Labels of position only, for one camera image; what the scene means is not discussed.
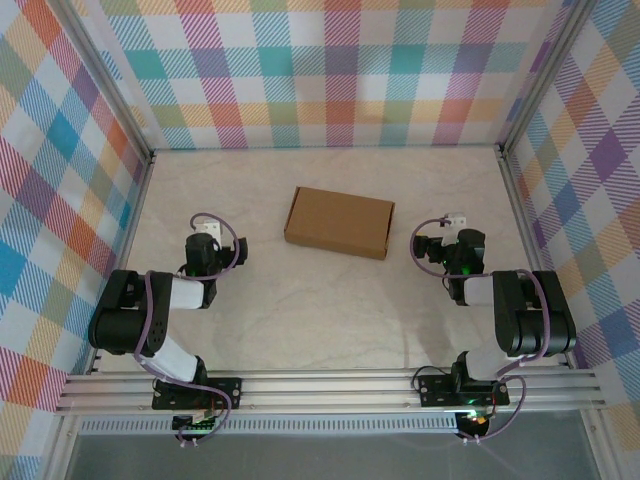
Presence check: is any brown cardboard box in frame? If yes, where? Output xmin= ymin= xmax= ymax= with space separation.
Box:
xmin=283 ymin=185 xmax=397 ymax=261

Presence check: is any orange and black circuit board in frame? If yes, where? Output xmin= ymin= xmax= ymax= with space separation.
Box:
xmin=457 ymin=410 xmax=494 ymax=437

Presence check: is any green circuit board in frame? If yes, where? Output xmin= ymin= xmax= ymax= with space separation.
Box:
xmin=172 ymin=412 xmax=221 ymax=434

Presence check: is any grey metal panel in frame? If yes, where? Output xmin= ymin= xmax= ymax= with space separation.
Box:
xmin=67 ymin=433 xmax=599 ymax=480

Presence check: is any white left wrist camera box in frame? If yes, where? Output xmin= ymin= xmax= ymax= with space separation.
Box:
xmin=193 ymin=219 xmax=222 ymax=246

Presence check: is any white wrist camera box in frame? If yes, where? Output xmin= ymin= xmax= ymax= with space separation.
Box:
xmin=193 ymin=219 xmax=222 ymax=246
xmin=439 ymin=213 xmax=467 ymax=244

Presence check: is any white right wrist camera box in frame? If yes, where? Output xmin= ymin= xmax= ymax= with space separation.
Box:
xmin=439 ymin=213 xmax=467 ymax=244

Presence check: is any aluminium side rail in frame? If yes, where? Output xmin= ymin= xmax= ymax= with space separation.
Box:
xmin=87 ymin=152 xmax=157 ymax=375
xmin=497 ymin=147 xmax=576 ymax=370

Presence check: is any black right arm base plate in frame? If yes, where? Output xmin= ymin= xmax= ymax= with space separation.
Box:
xmin=417 ymin=372 xmax=510 ymax=409

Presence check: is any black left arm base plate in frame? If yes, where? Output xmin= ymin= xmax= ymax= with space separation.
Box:
xmin=152 ymin=377 xmax=244 ymax=412

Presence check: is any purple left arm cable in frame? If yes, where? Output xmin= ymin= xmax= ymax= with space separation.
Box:
xmin=133 ymin=212 xmax=240 ymax=447

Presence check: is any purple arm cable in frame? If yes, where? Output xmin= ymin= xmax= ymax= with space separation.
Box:
xmin=409 ymin=214 xmax=554 ymax=446
xmin=133 ymin=212 xmax=240 ymax=447

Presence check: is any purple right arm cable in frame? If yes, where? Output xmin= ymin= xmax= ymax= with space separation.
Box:
xmin=409 ymin=214 xmax=554 ymax=446

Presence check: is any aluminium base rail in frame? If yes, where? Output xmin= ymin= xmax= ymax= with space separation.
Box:
xmin=54 ymin=367 xmax=609 ymax=416

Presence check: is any slotted grey cable tray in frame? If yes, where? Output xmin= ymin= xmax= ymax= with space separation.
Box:
xmin=79 ymin=418 xmax=459 ymax=435

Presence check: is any aluminium frame post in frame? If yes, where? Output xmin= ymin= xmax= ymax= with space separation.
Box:
xmin=62 ymin=0 xmax=156 ymax=164
xmin=497 ymin=0 xmax=594 ymax=154

